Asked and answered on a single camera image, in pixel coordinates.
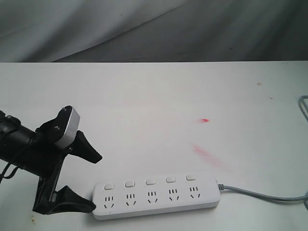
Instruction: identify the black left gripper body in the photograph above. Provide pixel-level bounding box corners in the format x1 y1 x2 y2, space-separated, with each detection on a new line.
32 118 70 214

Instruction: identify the white five-socket power strip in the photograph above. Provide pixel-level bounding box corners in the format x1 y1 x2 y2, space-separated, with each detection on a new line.
92 171 220 220

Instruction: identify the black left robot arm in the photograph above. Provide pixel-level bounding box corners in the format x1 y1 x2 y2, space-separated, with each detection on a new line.
0 107 102 215

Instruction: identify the grey backdrop cloth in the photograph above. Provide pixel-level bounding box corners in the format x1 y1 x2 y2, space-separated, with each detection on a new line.
0 0 308 62

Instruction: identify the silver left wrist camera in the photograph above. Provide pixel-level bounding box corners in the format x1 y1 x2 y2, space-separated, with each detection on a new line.
54 105 80 149

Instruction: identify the grey power cable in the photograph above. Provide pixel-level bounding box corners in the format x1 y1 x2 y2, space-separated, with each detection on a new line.
217 95 308 211

